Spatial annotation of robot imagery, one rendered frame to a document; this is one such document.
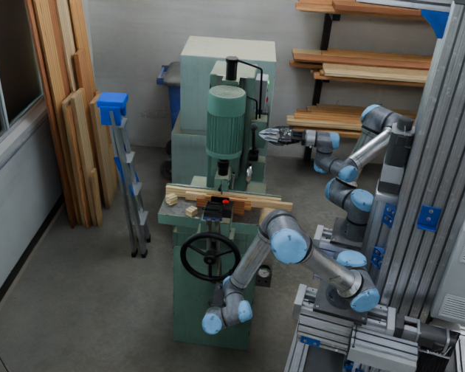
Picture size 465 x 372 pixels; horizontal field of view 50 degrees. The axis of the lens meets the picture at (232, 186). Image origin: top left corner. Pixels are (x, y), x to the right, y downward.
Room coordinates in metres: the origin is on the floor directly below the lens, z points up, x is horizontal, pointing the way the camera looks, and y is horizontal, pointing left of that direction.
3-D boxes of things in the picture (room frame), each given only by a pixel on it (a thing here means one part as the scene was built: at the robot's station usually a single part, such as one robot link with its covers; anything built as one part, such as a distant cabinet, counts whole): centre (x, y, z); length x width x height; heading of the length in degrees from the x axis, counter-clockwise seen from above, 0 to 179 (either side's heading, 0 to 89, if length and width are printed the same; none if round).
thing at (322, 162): (2.03, -0.42, 1.24); 0.11 x 0.08 x 0.11; 39
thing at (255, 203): (2.13, -0.04, 0.92); 0.55 x 0.02 x 0.04; 85
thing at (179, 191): (2.16, 0.05, 0.93); 0.60 x 0.02 x 0.05; 85
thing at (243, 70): (2.43, 0.03, 1.16); 0.22 x 0.22 x 0.72; 85
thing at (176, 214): (2.03, 0.06, 0.87); 0.61 x 0.30 x 0.06; 85
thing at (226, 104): (2.14, 0.05, 1.35); 0.18 x 0.18 x 0.31
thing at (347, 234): (2.06, -0.64, 0.87); 0.15 x 0.15 x 0.10
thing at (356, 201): (2.07, -0.64, 0.98); 0.13 x 0.12 x 0.14; 39
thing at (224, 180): (2.16, 0.05, 1.03); 0.14 x 0.07 x 0.09; 175
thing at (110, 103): (2.83, 0.71, 0.58); 0.27 x 0.25 x 1.16; 91
